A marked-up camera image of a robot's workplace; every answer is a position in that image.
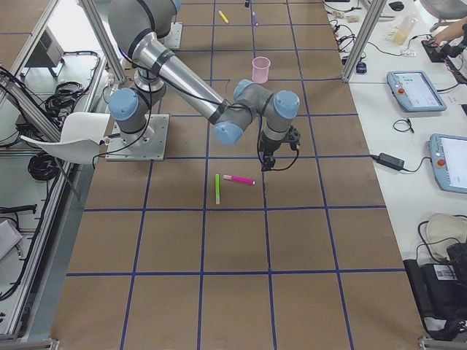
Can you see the teach pendant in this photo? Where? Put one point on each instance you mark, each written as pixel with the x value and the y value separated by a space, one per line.
pixel 414 92
pixel 448 157

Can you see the lower teach pendant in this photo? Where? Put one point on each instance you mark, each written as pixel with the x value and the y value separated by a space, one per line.
pixel 448 157

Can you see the purple pen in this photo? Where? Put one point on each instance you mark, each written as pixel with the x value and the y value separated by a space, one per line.
pixel 255 19

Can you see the pink pen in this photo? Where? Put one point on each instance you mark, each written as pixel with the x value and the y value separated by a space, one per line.
pixel 239 179

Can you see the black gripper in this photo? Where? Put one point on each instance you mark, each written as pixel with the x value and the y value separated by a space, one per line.
pixel 268 148

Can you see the beige cap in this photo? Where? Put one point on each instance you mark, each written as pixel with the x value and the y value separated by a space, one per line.
pixel 440 232

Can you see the green pen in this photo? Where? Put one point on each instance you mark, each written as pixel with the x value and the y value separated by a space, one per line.
pixel 217 189

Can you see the plastic bottle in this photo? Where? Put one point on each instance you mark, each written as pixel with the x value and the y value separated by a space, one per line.
pixel 405 28

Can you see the white chair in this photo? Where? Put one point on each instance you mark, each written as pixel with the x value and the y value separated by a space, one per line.
pixel 80 138

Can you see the black power brick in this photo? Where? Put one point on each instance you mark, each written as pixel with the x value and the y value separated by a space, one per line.
pixel 388 161

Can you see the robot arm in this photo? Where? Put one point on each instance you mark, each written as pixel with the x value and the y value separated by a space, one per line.
pixel 138 28

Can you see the front aluminium frame post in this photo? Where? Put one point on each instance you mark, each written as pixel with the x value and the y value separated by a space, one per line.
pixel 368 25

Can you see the person's forearm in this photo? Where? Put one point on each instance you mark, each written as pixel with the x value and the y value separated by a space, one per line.
pixel 451 32

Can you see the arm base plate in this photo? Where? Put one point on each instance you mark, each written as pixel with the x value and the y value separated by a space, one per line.
pixel 147 144

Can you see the upper teach pendant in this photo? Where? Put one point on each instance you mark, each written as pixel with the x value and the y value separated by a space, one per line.
pixel 414 92

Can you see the pink mesh cup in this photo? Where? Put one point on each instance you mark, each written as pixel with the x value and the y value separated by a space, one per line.
pixel 260 69

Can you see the yellow pen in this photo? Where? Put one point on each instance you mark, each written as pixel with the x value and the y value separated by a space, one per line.
pixel 223 16

